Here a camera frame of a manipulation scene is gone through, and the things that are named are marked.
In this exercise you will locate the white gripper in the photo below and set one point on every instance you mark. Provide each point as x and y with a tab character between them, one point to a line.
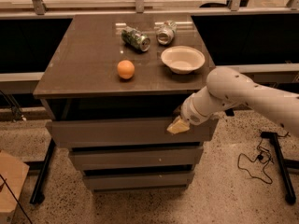
191	113

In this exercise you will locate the grey top drawer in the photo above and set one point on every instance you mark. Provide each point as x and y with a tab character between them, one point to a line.
124	132

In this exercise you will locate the grey drawer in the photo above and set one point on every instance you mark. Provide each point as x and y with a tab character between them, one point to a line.
108	182
133	158
124	132

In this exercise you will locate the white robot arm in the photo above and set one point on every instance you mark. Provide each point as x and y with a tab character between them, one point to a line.
226	88

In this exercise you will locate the grey bottom drawer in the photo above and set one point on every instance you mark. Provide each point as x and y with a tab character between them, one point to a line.
108	182

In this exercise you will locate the grey drawer cabinet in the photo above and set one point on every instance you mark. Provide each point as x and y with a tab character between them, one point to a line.
81	82

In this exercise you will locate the grey middle drawer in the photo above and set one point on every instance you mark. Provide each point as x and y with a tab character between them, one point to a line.
133	158

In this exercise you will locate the white paper bowl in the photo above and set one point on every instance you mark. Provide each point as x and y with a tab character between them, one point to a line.
182	59

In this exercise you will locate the orange fruit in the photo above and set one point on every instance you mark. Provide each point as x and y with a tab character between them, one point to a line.
126	69

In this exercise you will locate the silver green soda can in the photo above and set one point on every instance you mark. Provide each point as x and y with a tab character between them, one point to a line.
166	32

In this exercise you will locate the green crushed soda can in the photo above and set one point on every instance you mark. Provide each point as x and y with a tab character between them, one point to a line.
135	38

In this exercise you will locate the black right table leg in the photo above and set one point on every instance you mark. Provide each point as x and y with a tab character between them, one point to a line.
284	165

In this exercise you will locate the black table leg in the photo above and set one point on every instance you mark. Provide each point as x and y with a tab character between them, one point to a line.
42	167
284	165

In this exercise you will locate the black left table leg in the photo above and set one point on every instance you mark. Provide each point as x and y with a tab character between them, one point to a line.
42	167

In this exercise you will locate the cardboard box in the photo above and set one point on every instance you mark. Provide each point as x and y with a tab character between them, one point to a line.
14	173

